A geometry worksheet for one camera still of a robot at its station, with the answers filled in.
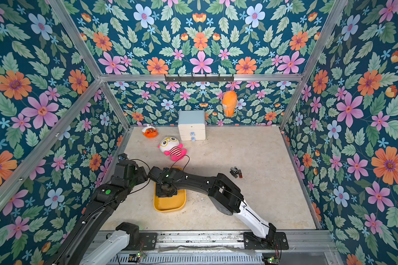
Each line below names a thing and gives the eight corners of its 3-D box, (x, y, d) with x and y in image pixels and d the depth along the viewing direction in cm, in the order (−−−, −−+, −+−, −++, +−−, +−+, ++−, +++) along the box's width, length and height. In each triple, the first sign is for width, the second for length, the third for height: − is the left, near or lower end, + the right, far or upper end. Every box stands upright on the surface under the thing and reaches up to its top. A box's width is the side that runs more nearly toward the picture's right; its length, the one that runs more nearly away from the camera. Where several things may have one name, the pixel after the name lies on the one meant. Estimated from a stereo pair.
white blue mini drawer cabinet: (179, 142, 114) (175, 126, 102) (182, 122, 126) (179, 106, 114) (205, 142, 114) (205, 126, 102) (206, 122, 126) (205, 107, 114)
